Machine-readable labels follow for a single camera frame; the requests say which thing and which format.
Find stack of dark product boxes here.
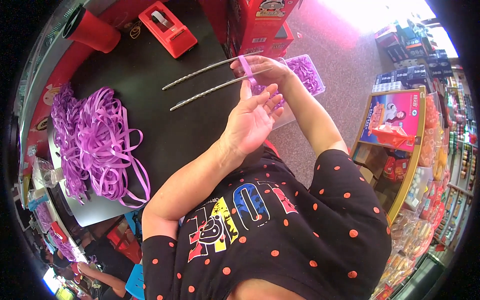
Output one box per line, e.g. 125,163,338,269
371,19,457,93

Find person's right hand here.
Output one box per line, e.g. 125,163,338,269
230,55,294,88

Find stack of red cartons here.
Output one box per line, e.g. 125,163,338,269
221,0,301,59

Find red cylinder roll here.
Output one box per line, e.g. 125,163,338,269
62,4,121,54

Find person's body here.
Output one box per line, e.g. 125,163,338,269
142,144,393,300

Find clear plastic bottle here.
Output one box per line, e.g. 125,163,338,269
33,157,67,188

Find red tape dispenser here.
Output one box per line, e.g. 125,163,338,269
138,1,198,59

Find bag of purple ribbons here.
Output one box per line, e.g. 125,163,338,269
34,202,79,262

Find pile of purple ribbons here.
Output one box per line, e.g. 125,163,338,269
50,82,151,209

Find blue plastic stool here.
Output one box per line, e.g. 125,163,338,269
125,263,145,300

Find purple ribbon loop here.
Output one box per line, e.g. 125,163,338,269
238,55,258,87

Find clear box of purple pieces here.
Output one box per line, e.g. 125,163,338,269
252,54,326,130

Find heap of snack packets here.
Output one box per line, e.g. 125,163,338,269
370,208,448,300

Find red stool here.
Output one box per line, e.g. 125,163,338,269
264,140,281,157

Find twisted metal rod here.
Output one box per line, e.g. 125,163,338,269
162,50,264,91
170,67,274,112

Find gold framed display stand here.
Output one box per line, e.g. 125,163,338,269
350,86,451,226

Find person's left hand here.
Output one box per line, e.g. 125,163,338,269
221,80,285,157

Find store shelves with goods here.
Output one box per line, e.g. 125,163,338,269
444,67,479,256

